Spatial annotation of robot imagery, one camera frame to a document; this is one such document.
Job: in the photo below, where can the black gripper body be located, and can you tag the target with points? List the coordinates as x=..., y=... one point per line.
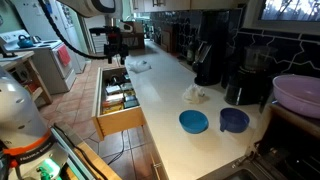
x=115, y=45

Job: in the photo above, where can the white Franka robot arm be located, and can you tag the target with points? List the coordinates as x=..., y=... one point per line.
x=20, y=110

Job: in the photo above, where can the cardboard box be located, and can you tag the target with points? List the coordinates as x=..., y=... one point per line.
x=133, y=35

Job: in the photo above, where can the small white box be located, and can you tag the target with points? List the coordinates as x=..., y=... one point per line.
x=113, y=89

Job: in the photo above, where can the orange and white box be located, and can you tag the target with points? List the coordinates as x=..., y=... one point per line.
x=113, y=99

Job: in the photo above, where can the dark blue box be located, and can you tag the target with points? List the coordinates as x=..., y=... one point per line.
x=131, y=101

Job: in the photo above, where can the wooden drawer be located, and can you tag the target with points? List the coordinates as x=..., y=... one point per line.
x=116, y=121

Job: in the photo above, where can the white slatted vent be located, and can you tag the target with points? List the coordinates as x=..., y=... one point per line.
x=99, y=43

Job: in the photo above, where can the white plastic bag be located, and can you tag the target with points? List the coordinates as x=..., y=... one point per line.
x=139, y=66

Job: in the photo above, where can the white refrigerator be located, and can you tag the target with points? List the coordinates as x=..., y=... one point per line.
x=71, y=40

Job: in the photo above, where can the red towel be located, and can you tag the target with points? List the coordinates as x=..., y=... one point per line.
x=64, y=55

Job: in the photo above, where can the brown wooden board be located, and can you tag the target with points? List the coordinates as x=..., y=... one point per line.
x=168, y=38

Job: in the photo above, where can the white stove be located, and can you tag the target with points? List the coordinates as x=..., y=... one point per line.
x=53, y=66

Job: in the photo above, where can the dark bottle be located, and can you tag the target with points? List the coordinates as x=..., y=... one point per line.
x=190, y=51

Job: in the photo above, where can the wooden cart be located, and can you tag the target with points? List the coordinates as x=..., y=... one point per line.
x=30, y=80

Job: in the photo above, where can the teal kettle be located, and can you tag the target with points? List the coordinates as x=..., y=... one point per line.
x=24, y=41

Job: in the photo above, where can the blue bowl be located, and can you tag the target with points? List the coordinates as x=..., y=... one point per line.
x=193, y=121

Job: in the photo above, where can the black blender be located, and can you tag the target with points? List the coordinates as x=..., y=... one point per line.
x=248, y=76

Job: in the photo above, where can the metal sink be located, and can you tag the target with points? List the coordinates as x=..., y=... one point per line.
x=240, y=172

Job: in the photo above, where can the window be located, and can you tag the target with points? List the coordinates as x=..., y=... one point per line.
x=290, y=11

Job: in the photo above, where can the purple bowl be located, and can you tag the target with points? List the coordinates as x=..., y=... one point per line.
x=296, y=95

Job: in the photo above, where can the black dish rack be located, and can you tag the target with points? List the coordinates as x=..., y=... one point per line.
x=293, y=150

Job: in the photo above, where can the wooden robot mount platform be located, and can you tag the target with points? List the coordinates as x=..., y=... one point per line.
x=86, y=156

